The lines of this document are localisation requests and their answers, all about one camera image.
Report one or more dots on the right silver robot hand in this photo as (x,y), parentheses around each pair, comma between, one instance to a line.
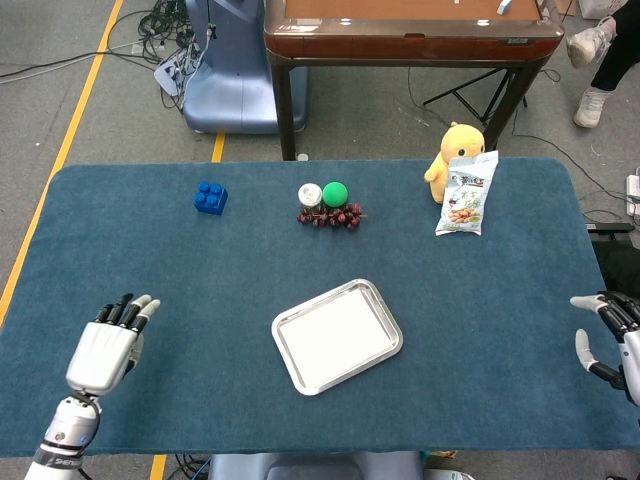
(631,355)

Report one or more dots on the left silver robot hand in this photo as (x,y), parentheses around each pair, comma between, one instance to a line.
(100,355)

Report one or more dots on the white paper napkin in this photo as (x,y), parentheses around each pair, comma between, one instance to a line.
(335,337)

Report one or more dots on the silver metal tray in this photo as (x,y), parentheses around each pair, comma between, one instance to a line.
(394,345)

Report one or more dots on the black equipment beside table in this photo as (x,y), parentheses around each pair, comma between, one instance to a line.
(620,260)

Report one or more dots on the blue table cloth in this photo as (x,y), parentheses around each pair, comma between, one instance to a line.
(150,250)

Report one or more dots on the white power strip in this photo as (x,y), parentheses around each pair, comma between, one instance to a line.
(634,192)

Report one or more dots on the blue toy building block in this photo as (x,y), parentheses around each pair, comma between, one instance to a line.
(210,200)

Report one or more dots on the white peanut snack bag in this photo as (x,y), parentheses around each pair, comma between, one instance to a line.
(465,200)

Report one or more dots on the blue-grey robot torso base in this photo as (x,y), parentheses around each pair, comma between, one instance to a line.
(315,467)

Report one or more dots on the white sneaker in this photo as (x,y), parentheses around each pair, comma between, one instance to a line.
(590,42)
(592,107)

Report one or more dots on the bunch of red grapes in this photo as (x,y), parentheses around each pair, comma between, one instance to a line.
(330,217)

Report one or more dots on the yellow plush duck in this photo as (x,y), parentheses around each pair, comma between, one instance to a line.
(460,142)

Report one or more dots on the green ball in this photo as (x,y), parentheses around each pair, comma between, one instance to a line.
(335,195)

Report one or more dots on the white multi-plug socket board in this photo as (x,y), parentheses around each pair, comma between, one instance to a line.
(172,72)

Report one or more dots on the person in black trousers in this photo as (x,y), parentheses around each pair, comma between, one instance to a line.
(620,55)

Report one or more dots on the black folding stand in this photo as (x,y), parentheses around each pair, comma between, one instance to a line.
(470,100)

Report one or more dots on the white blue mahjong tile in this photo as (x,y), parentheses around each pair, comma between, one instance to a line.
(504,6)

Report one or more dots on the brown mahjong table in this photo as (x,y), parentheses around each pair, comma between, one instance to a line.
(400,45)

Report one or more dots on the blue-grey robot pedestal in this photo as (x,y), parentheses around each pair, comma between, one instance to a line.
(230,90)

